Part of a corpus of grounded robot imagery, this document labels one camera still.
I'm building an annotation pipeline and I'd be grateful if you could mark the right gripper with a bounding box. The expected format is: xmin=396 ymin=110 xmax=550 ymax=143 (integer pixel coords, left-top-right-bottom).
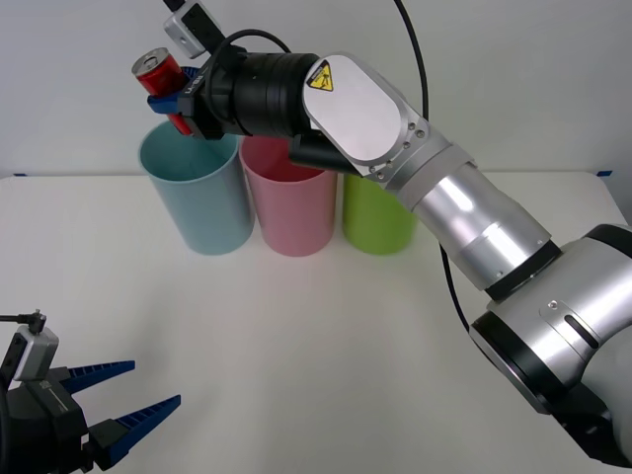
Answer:
xmin=145 ymin=47 xmax=239 ymax=143

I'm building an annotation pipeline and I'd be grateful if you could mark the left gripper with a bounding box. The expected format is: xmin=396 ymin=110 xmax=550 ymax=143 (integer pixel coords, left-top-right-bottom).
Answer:
xmin=0 ymin=359 xmax=182 ymax=474

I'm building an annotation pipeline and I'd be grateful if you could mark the red drink can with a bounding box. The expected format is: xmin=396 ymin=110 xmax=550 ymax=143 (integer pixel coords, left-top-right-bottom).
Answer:
xmin=130 ymin=46 xmax=195 ymax=138

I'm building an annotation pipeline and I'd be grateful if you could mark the pale blue plastic bin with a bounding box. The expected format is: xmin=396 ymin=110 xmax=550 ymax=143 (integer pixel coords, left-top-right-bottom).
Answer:
xmin=137 ymin=120 xmax=257 ymax=257

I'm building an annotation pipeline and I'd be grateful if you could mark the pink plastic bin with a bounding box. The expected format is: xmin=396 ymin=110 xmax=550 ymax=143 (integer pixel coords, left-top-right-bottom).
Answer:
xmin=238 ymin=135 xmax=340 ymax=259

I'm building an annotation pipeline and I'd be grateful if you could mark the green plastic bin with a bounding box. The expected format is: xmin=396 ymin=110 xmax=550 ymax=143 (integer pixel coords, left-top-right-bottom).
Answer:
xmin=341 ymin=172 xmax=422 ymax=257

